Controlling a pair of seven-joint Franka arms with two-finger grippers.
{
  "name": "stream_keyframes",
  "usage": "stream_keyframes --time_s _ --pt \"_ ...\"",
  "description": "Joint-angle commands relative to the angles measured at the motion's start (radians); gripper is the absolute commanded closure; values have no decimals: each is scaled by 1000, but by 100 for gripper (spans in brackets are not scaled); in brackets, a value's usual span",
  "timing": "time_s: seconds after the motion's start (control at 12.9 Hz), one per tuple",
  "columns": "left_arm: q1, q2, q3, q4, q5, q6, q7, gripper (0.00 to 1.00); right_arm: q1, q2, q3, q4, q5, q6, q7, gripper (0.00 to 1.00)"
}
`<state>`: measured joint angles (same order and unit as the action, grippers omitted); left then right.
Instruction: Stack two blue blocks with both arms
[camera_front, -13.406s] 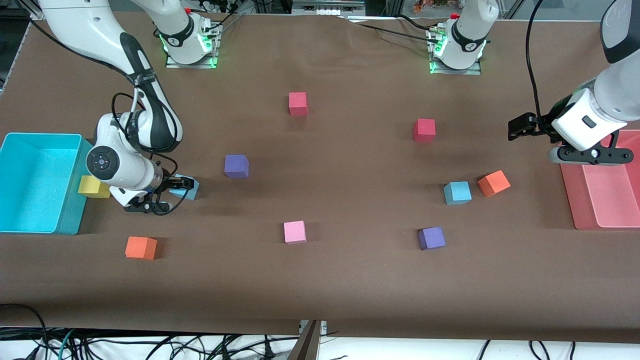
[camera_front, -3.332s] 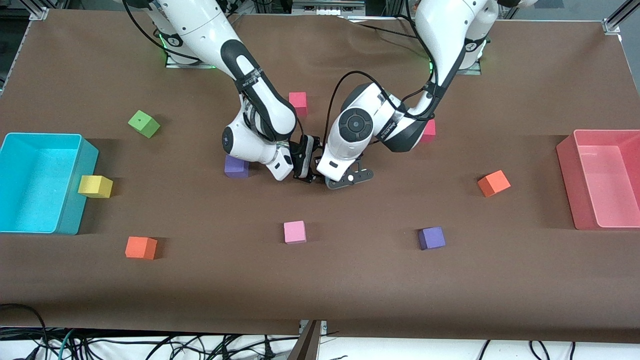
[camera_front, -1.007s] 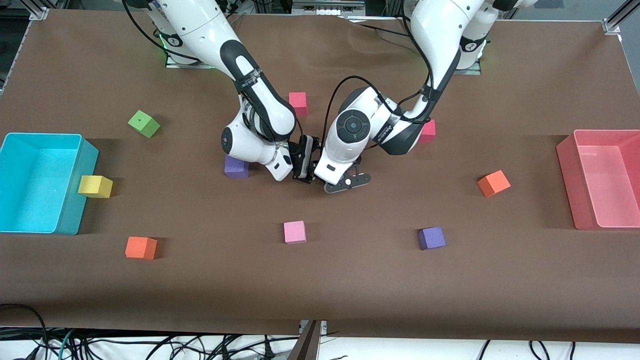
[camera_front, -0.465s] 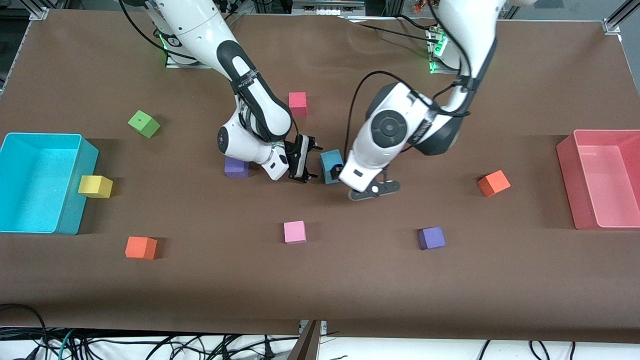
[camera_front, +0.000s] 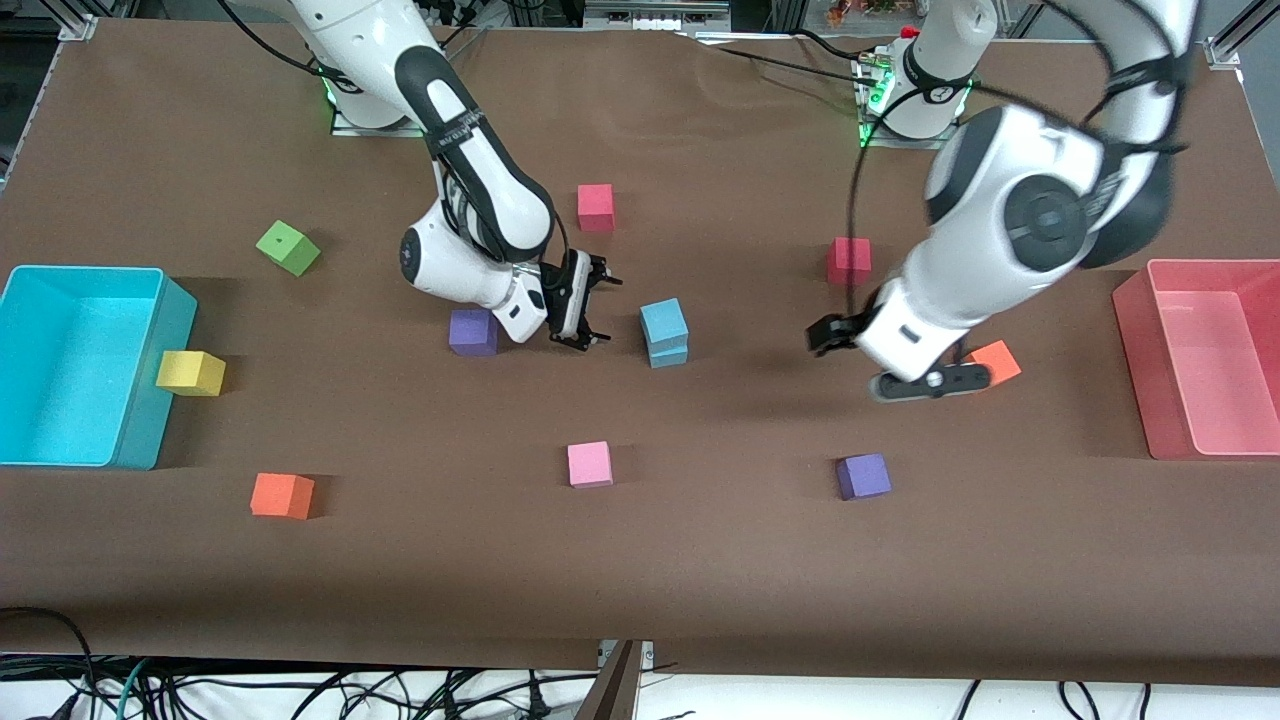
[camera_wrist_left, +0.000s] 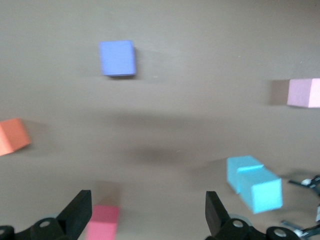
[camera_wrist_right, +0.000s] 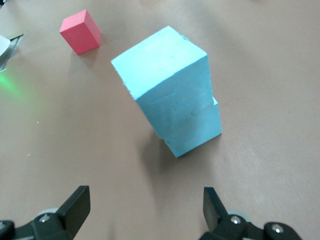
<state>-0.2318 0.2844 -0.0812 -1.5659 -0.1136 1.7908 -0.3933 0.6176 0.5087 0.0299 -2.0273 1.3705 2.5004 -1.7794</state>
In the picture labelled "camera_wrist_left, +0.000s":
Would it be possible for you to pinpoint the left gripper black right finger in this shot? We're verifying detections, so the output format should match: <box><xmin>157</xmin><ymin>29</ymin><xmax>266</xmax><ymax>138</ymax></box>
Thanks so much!
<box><xmin>205</xmin><ymin>190</ymin><xmax>266</xmax><ymax>240</ymax></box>

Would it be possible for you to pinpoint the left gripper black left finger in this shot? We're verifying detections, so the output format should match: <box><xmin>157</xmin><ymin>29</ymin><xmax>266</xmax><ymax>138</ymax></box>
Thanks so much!
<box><xmin>29</xmin><ymin>189</ymin><xmax>93</xmax><ymax>240</ymax></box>

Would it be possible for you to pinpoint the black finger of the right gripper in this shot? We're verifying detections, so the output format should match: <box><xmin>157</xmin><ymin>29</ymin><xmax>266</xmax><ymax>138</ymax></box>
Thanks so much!
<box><xmin>281</xmin><ymin>219</ymin><xmax>320</xmax><ymax>240</ymax></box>
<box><xmin>288</xmin><ymin>174</ymin><xmax>320</xmax><ymax>196</ymax></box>

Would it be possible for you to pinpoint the light blue foam block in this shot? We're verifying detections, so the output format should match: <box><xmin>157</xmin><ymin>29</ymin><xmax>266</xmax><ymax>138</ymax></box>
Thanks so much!
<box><xmin>226</xmin><ymin>155</ymin><xmax>265</xmax><ymax>195</ymax></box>
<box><xmin>236</xmin><ymin>165</ymin><xmax>284</xmax><ymax>215</ymax></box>

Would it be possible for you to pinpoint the red foam block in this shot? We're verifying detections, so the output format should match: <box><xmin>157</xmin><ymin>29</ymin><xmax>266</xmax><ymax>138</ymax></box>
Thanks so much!
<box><xmin>86</xmin><ymin>204</ymin><xmax>120</xmax><ymax>240</ymax></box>

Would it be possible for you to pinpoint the pink foam block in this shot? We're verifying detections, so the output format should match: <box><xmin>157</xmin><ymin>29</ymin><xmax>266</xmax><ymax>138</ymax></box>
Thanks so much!
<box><xmin>286</xmin><ymin>77</ymin><xmax>320</xmax><ymax>109</ymax></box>

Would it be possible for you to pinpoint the orange foam block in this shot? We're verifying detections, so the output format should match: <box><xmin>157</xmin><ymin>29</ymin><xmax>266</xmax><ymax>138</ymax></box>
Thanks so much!
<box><xmin>0</xmin><ymin>117</ymin><xmax>33</xmax><ymax>157</ymax></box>

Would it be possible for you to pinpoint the brown table cover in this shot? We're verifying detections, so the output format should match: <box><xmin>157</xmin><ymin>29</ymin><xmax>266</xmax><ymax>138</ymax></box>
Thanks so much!
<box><xmin>0</xmin><ymin>0</ymin><xmax>320</xmax><ymax>240</ymax></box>

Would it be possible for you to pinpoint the purple foam block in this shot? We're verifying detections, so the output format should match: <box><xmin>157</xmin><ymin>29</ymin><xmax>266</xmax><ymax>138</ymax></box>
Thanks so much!
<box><xmin>98</xmin><ymin>39</ymin><xmax>138</xmax><ymax>78</ymax></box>

